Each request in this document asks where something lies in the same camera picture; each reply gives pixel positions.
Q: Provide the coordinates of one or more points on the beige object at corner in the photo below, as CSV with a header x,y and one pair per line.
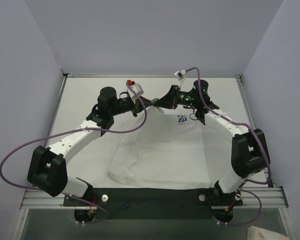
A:
x,y
257,233

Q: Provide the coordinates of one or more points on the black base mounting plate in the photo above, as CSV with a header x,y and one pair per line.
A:
x,y
154,204

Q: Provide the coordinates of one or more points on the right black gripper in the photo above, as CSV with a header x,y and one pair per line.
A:
x,y
175,97

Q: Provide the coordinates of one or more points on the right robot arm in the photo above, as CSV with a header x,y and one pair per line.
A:
x,y
249,151

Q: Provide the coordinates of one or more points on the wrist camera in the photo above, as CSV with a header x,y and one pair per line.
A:
x,y
181,76
134,89

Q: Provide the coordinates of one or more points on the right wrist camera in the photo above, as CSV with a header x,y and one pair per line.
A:
x,y
181,76

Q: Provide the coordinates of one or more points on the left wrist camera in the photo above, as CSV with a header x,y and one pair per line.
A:
x,y
134,89

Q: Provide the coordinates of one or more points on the white t-shirt with flower print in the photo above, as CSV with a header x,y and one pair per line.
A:
x,y
171,151

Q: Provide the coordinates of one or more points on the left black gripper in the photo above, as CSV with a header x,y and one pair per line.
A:
x,y
136,107

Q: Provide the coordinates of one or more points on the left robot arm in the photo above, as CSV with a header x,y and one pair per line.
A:
x,y
48,166

